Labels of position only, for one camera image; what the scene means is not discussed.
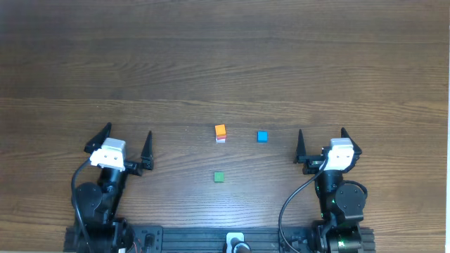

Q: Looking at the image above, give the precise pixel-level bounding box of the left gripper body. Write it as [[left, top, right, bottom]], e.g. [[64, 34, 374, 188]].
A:
[[121, 160, 145, 177]]

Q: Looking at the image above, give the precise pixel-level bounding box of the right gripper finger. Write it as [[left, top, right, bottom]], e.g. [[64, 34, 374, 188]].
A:
[[294, 129, 307, 164], [340, 126, 364, 155]]

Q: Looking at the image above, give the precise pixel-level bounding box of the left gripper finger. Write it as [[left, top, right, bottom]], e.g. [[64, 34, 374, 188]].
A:
[[140, 130, 155, 171], [83, 122, 113, 155]]

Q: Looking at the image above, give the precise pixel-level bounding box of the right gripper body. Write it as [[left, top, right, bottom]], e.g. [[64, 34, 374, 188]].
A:
[[302, 147, 364, 176]]

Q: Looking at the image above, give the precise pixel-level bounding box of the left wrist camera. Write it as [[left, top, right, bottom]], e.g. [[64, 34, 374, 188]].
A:
[[89, 137, 127, 172]]

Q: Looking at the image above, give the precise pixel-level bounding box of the mounting rail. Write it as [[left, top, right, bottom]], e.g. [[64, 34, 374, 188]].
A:
[[64, 224, 376, 253]]

